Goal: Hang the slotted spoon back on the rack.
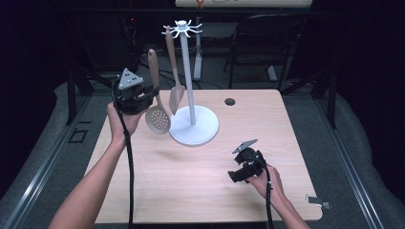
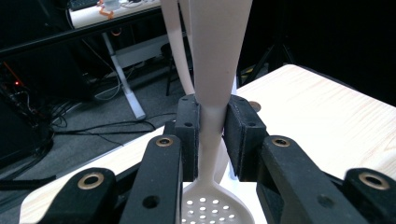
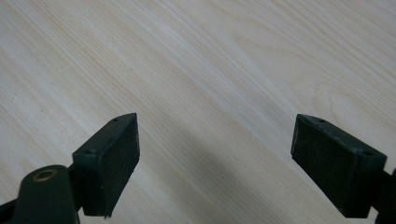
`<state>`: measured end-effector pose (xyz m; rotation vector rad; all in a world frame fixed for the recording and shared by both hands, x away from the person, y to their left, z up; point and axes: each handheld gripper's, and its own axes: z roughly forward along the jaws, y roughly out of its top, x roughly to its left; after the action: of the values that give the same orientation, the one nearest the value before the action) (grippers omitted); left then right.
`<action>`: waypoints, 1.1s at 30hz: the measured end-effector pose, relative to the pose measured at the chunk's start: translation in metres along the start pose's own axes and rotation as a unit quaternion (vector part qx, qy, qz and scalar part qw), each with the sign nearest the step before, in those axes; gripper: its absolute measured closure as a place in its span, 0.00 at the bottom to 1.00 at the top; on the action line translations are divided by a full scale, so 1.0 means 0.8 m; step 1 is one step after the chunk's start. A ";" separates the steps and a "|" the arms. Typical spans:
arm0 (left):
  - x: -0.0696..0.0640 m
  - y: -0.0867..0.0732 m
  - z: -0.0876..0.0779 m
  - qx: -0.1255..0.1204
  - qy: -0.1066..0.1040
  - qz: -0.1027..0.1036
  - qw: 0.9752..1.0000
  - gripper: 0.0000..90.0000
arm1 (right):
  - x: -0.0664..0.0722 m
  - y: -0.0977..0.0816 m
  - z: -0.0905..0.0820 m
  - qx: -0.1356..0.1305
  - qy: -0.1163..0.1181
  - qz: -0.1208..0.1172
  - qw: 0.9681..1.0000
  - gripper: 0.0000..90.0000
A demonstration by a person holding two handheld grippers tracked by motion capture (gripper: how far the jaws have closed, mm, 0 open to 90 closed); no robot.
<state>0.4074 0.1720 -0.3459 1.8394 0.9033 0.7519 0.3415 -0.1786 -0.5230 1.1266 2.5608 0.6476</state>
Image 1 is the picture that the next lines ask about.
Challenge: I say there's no white utensil rack stand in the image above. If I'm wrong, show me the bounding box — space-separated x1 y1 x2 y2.
160 19 221 147

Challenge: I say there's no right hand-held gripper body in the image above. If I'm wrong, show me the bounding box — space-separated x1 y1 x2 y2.
231 138 267 179

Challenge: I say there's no grey tape tab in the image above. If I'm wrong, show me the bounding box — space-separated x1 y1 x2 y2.
305 194 332 211

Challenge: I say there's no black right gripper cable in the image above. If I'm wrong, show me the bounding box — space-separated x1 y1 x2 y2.
252 156 276 229

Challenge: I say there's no aluminium floor rail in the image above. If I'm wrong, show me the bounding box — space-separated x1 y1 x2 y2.
313 97 387 229
0 94 93 229

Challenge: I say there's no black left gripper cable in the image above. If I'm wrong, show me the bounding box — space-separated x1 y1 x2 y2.
111 80 135 229

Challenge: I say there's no person's left hand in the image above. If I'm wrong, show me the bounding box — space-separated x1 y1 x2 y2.
106 101 149 150

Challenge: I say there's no black tape square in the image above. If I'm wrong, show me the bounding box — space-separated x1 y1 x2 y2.
67 127 90 144

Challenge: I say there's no black floor cable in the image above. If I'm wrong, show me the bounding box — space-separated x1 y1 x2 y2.
139 61 224 91

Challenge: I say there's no solid spatula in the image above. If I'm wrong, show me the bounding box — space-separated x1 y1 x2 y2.
164 25 186 116

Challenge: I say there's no black folding chair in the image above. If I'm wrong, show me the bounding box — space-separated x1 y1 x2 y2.
223 12 306 92

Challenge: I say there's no perforated skimmer spoon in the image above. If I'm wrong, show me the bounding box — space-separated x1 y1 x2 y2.
144 48 172 135

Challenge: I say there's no person's right hand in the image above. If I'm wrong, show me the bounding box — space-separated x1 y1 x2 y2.
245 162 287 205

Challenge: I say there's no black metal frame leg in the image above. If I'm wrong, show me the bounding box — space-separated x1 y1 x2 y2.
280 68 338 130
65 67 126 127

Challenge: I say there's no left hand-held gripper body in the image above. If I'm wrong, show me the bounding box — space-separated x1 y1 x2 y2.
113 67 156 116

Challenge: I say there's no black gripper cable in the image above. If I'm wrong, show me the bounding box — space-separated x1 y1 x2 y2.
111 80 135 229
252 156 276 229

